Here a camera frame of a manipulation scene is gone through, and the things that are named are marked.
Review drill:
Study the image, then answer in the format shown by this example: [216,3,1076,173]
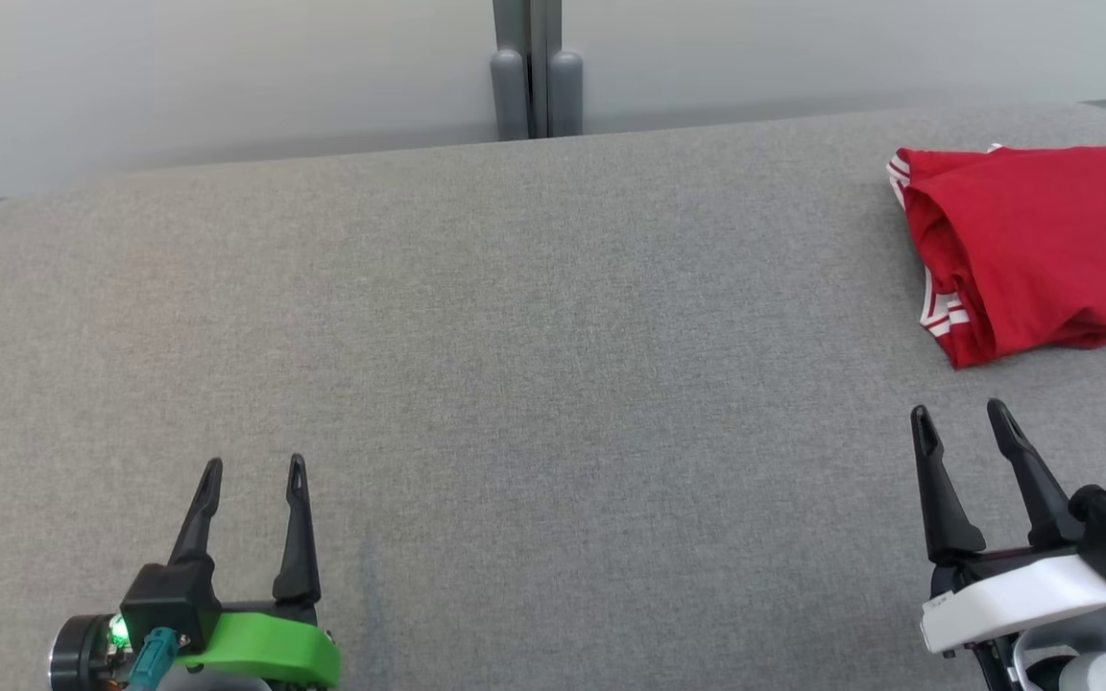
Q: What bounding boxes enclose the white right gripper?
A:
[910,398,1106,658]

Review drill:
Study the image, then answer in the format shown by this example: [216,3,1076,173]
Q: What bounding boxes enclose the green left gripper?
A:
[167,454,344,690]

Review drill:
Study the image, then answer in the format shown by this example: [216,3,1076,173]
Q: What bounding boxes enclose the red white striped t-shirt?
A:
[887,141,1106,370]

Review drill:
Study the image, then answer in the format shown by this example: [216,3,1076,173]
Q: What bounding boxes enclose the black cylindrical left gripper motor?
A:
[47,614,128,691]

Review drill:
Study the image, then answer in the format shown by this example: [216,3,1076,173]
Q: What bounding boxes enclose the grey fabric sofa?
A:
[0,101,1106,691]

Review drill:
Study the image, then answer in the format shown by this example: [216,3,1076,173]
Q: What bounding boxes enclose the teal left camera cable connector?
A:
[126,628,180,691]

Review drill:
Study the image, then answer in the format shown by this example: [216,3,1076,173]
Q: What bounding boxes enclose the grey wall partition post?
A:
[489,0,585,143]

